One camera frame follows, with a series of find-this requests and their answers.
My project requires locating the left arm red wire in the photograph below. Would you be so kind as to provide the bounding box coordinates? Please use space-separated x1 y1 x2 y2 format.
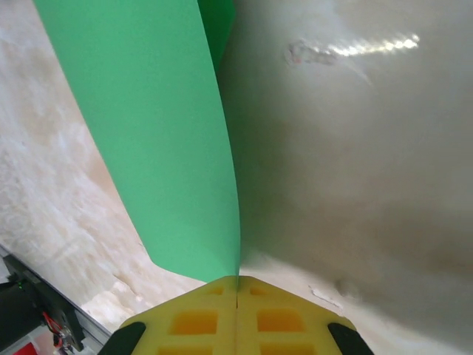
41 310 64 347

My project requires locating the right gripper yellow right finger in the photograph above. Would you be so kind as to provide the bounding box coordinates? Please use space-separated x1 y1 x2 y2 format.
236 275 374 355

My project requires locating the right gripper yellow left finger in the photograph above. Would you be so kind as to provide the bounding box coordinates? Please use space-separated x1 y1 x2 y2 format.
103 275 237 355

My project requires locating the aluminium mounting rail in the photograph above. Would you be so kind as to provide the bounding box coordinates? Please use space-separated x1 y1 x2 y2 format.
0 243 114 348

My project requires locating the green square paper sheet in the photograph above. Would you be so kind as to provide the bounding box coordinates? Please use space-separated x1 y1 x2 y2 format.
32 0 243 288

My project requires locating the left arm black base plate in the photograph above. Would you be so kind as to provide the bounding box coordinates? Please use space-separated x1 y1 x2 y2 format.
21 280 84 351

